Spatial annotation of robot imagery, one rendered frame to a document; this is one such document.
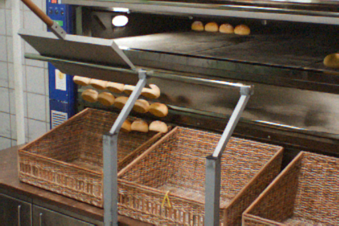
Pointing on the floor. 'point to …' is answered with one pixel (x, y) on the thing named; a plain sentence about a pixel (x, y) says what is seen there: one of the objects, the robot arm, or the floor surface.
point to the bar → (109, 176)
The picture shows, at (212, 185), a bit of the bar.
